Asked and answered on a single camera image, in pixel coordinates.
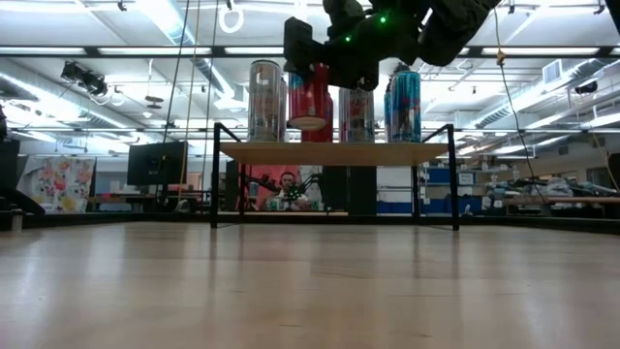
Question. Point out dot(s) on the red cloth panel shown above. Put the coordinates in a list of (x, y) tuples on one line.
[(266, 169)]

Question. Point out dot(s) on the blue storage bins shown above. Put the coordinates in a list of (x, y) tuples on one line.
[(441, 175)]

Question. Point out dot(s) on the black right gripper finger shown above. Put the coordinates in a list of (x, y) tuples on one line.
[(300, 46), (356, 75)]

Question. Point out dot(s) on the wooden shelf black metal legs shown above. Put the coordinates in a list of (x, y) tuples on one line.
[(334, 153)]

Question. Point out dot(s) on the cluttered wooden workbench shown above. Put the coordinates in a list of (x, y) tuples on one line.
[(547, 199)]

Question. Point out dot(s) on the red Barq's can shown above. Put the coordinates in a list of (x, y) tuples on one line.
[(307, 104)]

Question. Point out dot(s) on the floral cloth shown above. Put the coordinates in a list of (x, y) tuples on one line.
[(58, 184)]

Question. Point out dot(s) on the person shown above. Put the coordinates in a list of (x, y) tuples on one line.
[(289, 181)]

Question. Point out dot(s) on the black ceiling camera cluster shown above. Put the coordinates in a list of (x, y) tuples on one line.
[(92, 85)]

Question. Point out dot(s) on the black monitor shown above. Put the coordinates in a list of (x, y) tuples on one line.
[(157, 162)]

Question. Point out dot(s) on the black overhead frame beam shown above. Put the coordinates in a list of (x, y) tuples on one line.
[(218, 51)]

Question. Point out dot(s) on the black background robot arm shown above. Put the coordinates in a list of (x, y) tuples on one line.
[(257, 181)]

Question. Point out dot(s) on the black cabinet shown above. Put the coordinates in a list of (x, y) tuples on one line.
[(361, 191)]

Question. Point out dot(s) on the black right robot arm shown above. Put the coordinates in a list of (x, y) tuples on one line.
[(460, 29)]

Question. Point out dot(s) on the Celsius Tropical Vibe can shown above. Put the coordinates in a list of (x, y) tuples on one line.
[(264, 106)]

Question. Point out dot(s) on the black ceiling dome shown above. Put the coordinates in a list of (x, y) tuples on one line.
[(587, 88)]

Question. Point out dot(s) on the red Fanta can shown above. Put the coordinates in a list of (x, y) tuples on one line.
[(322, 136)]

